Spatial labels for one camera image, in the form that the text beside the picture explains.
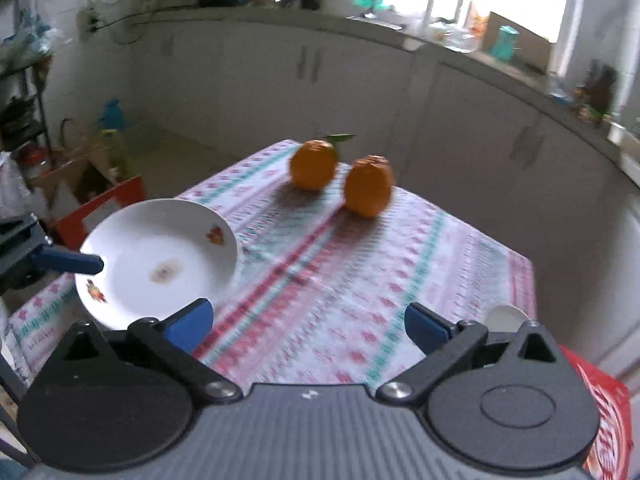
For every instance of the white ceramic bowl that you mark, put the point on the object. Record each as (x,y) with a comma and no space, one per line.
(505,317)

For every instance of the teal container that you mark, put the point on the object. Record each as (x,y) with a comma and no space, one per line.
(504,45)

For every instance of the white rectangular tray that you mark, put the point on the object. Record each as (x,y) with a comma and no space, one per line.
(625,132)

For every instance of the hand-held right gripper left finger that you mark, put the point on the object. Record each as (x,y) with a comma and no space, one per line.
(192,322)

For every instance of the red printed package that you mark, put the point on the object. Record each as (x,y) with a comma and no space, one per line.
(605,410)

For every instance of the kitchen countertop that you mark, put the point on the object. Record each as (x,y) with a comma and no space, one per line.
(545,100)

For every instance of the cardboard sheet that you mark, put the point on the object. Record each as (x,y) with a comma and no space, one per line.
(535,47)

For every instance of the brown cardboard box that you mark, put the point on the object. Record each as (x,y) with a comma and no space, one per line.
(65,180)

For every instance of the metal storage rack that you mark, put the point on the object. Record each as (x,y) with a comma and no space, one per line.
(15,132)

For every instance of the plastic cooking oil bottle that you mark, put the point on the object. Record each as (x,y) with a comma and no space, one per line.
(477,20)

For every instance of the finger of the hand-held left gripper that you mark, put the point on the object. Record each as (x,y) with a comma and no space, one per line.
(70,261)

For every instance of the white slender bottle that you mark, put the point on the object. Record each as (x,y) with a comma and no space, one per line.
(430,10)

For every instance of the red cardboard box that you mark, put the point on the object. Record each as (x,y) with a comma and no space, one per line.
(127,191)

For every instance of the wall socket with plug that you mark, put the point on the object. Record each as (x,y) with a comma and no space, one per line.
(90,22)

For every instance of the orange with leaf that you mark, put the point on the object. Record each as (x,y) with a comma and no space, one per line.
(312,165)

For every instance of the white kitchen cabinets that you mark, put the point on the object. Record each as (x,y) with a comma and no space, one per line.
(280,90)

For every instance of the white plate with centre stain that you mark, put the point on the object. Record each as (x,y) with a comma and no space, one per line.
(150,240)

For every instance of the large bottle with blue cap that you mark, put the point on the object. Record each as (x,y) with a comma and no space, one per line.
(112,115)

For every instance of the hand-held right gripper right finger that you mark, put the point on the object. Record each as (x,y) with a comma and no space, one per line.
(425,330)

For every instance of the patterned tablecloth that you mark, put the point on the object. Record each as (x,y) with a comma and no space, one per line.
(325,270)

